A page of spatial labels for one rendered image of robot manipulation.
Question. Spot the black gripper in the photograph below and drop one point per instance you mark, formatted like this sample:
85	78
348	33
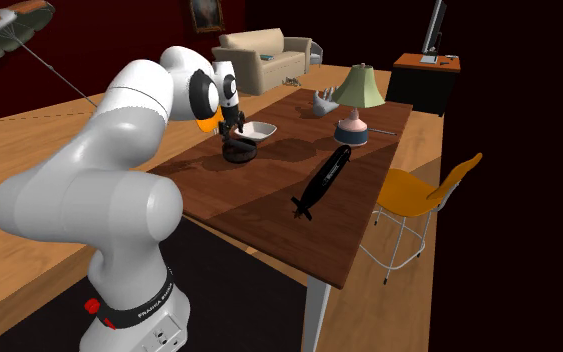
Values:
230	118

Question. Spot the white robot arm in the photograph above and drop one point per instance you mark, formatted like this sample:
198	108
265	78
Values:
91	195

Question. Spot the orange rounded object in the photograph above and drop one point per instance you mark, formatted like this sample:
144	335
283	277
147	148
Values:
209	123

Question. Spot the white bowl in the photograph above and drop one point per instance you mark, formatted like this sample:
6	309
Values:
260	130

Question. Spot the dark brown round bowl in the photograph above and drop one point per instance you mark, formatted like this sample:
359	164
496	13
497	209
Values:
240	152

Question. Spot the beige sofa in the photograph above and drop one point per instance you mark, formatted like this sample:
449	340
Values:
256	68

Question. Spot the small dark floor object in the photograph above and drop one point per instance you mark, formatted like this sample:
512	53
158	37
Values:
290	81

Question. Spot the white hand figure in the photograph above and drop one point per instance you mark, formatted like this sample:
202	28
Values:
323	105

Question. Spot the brown wooden table white legs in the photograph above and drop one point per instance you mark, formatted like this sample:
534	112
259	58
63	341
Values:
271	204

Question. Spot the grey chair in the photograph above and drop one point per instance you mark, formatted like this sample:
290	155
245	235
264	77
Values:
316	53

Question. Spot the black torpedo toy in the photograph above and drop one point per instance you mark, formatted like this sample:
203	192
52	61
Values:
327	175

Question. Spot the table lamp green shade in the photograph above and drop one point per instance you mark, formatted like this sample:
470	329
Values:
358	90

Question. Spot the grey pen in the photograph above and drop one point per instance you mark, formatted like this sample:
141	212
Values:
383	131

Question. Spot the black robot stand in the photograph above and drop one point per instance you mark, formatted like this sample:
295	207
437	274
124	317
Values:
242	292

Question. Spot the black desk with monitor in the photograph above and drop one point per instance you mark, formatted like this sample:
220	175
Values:
420	88

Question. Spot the orange chair white legs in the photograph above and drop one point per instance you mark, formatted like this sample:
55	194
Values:
408	195

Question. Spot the parasol on pole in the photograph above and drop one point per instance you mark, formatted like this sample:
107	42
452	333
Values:
8	34

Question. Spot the framed wall picture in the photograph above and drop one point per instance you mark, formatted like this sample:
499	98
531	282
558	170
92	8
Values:
207	14

